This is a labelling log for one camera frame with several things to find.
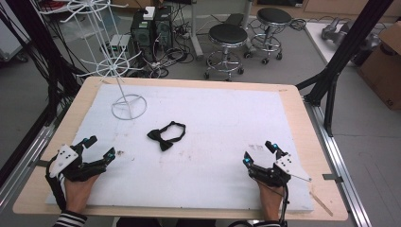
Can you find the grey metal post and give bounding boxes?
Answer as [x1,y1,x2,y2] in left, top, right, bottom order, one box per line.
[188,0,205,61]

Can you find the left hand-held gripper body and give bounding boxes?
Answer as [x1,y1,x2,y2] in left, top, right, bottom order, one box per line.
[46,143,108,183]

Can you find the black round stool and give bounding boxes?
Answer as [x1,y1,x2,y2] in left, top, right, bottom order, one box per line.
[244,7,293,65]
[203,23,250,82]

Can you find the white foam mat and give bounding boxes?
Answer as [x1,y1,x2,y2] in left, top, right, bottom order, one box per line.
[45,83,315,213]

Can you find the white wire rack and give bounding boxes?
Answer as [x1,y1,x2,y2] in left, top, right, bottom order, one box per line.
[37,0,148,121]

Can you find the aluminium rail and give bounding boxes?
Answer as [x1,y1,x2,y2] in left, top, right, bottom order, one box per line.
[304,97,374,227]
[0,124,57,207]

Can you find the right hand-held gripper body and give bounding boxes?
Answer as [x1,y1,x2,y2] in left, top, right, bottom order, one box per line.
[250,153,313,189]

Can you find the tangle of floor cables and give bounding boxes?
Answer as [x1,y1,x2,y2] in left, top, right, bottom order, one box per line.
[135,6,199,79]

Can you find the person's left hand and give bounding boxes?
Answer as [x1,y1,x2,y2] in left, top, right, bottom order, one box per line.
[64,174,100,214]

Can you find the person's right hand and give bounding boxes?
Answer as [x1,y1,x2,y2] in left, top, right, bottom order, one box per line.
[256,182,285,222]

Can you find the small white box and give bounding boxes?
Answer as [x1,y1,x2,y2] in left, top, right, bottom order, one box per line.
[142,6,156,22]

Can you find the person's right striped sleeve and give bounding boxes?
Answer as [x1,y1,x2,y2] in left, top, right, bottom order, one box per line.
[252,219,282,227]

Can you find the person's left striped sleeve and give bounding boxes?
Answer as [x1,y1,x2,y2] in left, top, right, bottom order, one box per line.
[51,210,89,227]

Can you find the person's dark pants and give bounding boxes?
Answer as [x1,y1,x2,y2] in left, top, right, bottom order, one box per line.
[115,217,218,227]

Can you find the black computer tower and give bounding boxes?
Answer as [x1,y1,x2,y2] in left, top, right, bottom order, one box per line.
[153,6,174,51]
[130,10,156,61]

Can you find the cardboard box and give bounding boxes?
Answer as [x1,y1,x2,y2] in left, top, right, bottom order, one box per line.
[357,21,401,112]

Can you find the flat white device box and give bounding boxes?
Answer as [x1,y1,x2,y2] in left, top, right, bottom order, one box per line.
[108,33,131,53]

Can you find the grey machine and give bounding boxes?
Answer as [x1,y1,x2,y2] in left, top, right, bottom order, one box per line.
[321,17,382,52]

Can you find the black metal frame stand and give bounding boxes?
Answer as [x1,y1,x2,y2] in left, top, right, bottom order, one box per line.
[0,0,83,127]
[295,0,395,137]

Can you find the person's striped sleeve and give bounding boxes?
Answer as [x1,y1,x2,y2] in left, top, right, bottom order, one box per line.
[51,210,89,227]
[252,219,282,227]

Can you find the white platform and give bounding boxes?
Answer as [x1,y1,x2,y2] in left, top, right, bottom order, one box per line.
[304,21,390,68]

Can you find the black bow tie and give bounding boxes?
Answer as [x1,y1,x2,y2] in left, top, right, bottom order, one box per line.
[146,120,187,152]

